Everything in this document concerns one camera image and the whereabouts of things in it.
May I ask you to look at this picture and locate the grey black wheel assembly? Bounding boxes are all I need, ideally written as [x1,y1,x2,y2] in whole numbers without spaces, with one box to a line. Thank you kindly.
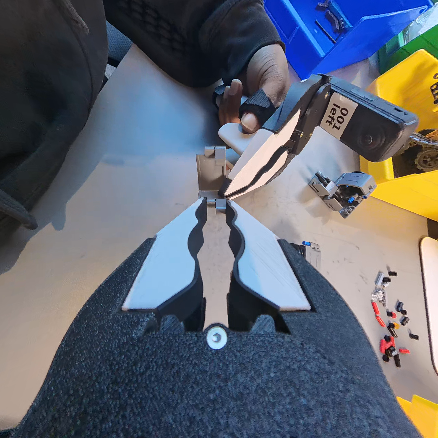
[291,241,322,271]

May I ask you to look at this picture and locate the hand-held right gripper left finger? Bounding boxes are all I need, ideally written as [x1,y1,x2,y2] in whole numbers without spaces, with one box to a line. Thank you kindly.
[122,198,208,311]

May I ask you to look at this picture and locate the grey desk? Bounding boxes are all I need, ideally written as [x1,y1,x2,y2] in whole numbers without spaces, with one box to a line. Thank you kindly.
[0,44,438,428]

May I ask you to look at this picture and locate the dark angled brick beam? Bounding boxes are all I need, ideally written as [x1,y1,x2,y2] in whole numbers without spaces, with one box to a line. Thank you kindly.
[325,8,347,32]

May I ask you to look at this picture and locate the green crate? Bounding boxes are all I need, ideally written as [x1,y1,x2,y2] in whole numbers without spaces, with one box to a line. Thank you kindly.
[378,31,438,74]

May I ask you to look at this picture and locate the grey brick block assembly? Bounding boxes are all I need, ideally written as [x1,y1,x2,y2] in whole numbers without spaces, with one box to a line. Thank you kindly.
[308,171,378,218]

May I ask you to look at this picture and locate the yellow tracked brick model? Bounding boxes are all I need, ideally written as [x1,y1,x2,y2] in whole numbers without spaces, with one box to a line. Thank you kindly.
[394,72,438,178]

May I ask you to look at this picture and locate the round wooden booklet stand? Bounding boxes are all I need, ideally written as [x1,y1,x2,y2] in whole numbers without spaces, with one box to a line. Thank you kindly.
[419,236,438,376]

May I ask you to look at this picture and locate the blue plastic bin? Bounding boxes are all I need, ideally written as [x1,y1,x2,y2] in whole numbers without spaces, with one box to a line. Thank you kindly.
[263,0,435,81]

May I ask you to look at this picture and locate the grey curved brick panel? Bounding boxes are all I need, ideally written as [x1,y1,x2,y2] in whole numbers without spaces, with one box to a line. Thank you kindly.
[196,145,240,206]

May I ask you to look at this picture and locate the yellow plastic bin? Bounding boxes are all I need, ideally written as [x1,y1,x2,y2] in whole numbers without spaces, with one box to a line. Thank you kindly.
[359,49,438,223]

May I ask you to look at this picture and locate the black brick axle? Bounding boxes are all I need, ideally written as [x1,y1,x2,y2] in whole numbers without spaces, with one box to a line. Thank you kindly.
[315,20,337,44]

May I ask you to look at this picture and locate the grey mesh chair seat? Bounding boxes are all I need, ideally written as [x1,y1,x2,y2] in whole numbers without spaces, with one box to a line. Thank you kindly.
[104,21,133,81]

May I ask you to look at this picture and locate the person's left hand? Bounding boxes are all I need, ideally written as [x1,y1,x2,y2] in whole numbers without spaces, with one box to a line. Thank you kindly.
[218,44,292,135]

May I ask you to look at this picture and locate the person's black printed sweatshirt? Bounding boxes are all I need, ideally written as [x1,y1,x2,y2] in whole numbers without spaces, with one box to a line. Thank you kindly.
[0,0,110,230]

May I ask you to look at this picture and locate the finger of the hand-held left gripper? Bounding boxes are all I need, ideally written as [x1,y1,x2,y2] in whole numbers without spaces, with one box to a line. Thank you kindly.
[224,151,291,201]
[222,109,302,197]

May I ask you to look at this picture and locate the bubble wrap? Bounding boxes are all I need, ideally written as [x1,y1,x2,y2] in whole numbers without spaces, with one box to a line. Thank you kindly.
[400,7,438,45]

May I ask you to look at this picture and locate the pile of small brick pins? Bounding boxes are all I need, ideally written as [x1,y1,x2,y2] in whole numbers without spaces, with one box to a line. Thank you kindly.
[371,270,420,369]

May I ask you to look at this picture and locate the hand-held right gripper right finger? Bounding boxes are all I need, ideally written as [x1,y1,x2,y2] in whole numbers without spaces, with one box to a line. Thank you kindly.
[226,199,311,312]

